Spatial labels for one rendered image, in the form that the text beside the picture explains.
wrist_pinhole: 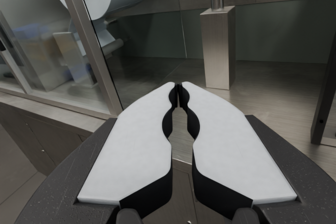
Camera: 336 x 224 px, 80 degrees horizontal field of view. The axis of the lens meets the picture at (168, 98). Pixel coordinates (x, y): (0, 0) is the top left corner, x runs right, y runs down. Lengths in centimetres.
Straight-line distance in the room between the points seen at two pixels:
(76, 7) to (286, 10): 72
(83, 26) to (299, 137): 61
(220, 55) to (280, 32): 31
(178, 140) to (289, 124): 30
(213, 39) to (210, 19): 7
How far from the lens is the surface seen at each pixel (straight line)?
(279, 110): 68
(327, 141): 59
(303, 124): 65
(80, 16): 59
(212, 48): 72
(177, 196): 75
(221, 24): 69
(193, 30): 103
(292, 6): 92
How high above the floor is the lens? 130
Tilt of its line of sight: 31 degrees down
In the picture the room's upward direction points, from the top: 12 degrees counter-clockwise
